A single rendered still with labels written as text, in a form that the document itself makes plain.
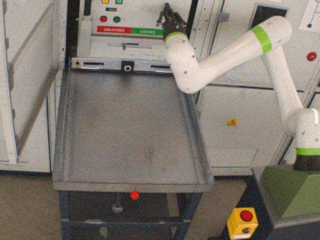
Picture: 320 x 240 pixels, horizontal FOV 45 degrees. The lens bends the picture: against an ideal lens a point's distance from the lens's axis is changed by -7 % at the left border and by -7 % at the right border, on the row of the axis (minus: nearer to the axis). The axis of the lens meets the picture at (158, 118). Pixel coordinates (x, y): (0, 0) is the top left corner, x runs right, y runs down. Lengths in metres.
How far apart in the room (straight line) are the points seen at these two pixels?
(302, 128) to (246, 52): 0.38
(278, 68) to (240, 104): 0.51
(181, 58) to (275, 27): 0.42
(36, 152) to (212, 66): 1.25
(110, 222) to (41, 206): 0.77
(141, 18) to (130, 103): 0.39
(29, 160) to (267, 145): 1.46
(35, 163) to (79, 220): 0.79
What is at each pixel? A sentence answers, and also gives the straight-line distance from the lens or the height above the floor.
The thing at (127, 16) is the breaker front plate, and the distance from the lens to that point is 1.84.
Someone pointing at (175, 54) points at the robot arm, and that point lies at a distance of 1.46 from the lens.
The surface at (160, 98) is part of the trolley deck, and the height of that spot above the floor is 0.85.
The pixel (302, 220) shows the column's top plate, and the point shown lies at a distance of 1.77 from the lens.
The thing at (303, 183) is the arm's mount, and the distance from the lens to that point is 1.56.
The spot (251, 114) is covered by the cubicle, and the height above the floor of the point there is 0.61.
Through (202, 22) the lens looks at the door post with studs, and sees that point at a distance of 1.91.
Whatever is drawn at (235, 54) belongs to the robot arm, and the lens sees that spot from 1.59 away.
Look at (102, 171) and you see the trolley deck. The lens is 1.56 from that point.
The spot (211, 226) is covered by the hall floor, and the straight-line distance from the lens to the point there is 2.52.
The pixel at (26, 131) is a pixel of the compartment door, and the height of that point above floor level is 0.84.
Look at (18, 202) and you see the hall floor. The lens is 2.51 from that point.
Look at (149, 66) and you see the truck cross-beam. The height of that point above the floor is 0.89.
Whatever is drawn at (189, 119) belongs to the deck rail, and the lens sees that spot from 1.82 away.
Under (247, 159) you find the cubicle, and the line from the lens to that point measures 2.63.
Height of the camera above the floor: 2.06
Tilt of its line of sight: 43 degrees down
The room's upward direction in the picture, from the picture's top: 12 degrees clockwise
